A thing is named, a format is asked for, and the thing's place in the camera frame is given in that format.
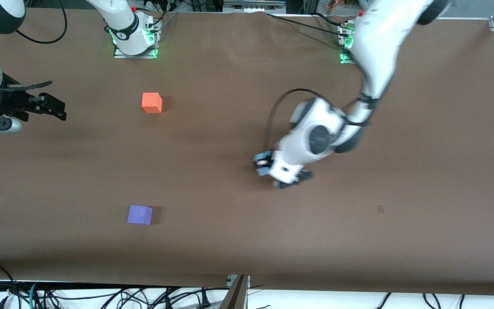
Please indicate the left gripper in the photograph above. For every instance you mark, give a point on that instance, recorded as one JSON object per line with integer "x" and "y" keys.
{"x": 260, "y": 163}

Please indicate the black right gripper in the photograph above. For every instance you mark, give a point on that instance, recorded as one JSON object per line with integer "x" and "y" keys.
{"x": 10, "y": 104}

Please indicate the light blue foam block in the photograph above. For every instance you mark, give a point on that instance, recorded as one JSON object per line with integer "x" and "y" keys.
{"x": 265, "y": 154}

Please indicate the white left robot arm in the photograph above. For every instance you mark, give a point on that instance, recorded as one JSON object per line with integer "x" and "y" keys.
{"x": 375, "y": 43}

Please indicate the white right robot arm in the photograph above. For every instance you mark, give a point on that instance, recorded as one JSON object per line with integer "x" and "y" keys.
{"x": 122, "y": 25}

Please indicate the orange foam block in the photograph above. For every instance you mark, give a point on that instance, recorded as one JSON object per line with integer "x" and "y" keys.
{"x": 151, "y": 103}

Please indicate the purple foam block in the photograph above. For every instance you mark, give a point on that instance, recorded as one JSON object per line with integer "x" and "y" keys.
{"x": 139, "y": 214}

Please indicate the brown paper table cover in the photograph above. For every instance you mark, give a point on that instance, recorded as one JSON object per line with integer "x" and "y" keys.
{"x": 230, "y": 240}

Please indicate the white sheet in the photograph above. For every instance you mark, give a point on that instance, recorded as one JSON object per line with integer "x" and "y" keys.
{"x": 315, "y": 300}

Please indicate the silver equipment box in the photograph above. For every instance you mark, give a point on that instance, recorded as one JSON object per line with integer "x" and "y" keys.
{"x": 253, "y": 5}

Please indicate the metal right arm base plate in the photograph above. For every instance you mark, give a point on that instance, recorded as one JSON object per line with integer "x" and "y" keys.
{"x": 120, "y": 53}

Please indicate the aluminium profile post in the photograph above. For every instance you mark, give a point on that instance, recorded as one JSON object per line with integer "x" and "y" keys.
{"x": 235, "y": 296}

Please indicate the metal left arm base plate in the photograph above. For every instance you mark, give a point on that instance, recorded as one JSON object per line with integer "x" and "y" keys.
{"x": 344, "y": 56}

